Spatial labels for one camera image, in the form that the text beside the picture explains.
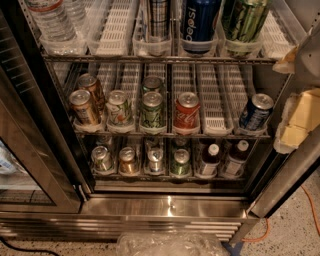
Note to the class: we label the blue pepsi can middle shelf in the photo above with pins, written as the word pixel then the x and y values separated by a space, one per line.
pixel 256 112

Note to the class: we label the gold brown can front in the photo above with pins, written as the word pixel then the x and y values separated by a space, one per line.
pixel 84 107

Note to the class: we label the gold brown can rear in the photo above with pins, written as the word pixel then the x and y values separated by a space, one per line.
pixel 93 85

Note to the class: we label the blue pepsi can shelf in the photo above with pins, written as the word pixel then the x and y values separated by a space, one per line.
pixel 256 112
pixel 198 22

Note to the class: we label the left fridge glass door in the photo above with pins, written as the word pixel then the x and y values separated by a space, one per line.
pixel 34 158

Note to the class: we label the green can rear middle shelf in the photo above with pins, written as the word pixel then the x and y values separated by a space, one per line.
pixel 152 83

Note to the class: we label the gold can bottom shelf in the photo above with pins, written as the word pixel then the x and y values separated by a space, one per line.
pixel 128 161

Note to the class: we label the green can bottom shelf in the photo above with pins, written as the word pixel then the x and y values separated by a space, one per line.
pixel 181 162

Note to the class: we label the silver can shelf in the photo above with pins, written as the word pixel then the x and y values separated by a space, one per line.
pixel 155 157
pixel 158 18

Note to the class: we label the red coke can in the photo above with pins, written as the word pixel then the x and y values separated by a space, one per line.
pixel 186 110

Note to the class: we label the green silver can bottom left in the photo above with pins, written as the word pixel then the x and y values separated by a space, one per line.
pixel 101 158

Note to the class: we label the top wire shelf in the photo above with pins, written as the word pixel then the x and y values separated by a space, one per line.
pixel 151 59

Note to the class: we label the gold brown can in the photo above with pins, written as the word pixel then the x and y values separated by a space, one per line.
pixel 93 85
pixel 84 107

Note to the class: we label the crumpled clear plastic bag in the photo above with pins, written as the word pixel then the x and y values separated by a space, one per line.
pixel 169 244

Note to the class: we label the green can top shelf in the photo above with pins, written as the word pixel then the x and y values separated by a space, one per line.
pixel 242 21

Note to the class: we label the middle wire shelf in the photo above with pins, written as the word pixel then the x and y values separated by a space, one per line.
pixel 171 135

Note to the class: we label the silver can top shelf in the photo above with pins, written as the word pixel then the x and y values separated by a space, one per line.
pixel 158 18

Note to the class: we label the right fridge door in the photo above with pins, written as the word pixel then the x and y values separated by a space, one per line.
pixel 290 173

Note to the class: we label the dark bottle white cap right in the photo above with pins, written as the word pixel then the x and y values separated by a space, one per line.
pixel 235 159

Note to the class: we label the silver can bottom shelf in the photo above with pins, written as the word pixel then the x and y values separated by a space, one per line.
pixel 155 157

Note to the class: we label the green can front middle shelf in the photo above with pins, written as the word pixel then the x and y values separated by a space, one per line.
pixel 152 110

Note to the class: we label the dark bottle white cap left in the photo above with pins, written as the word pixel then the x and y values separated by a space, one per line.
pixel 210 160

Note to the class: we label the wire shelf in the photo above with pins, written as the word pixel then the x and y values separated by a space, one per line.
pixel 171 135
pixel 151 59

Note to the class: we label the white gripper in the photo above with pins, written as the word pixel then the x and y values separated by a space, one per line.
pixel 309 60

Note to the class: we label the blue pepsi can top shelf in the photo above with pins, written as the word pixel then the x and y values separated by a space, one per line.
pixel 198 22

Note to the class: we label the white green can middle shelf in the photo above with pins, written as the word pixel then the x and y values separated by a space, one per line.
pixel 119 108

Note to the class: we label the dark bottle white cap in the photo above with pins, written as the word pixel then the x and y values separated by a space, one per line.
pixel 235 159
pixel 210 160

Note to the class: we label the clear water bottle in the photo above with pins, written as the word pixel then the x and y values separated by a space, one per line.
pixel 52 19

